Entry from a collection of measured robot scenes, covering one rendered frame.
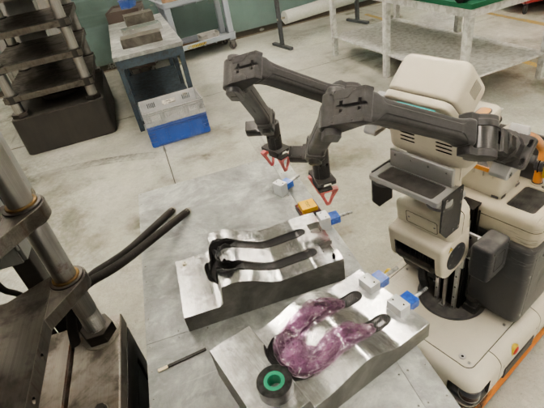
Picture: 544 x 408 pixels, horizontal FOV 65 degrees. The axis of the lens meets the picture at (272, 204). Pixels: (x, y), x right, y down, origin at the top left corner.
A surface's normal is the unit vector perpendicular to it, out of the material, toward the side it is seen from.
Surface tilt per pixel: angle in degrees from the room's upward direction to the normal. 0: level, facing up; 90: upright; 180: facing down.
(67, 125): 90
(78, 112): 90
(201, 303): 0
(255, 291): 90
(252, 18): 90
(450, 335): 0
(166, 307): 0
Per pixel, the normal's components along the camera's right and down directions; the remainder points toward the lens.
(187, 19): 0.33, 0.51
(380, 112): 0.43, -0.04
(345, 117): -0.68, -0.11
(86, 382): -0.15, -0.80
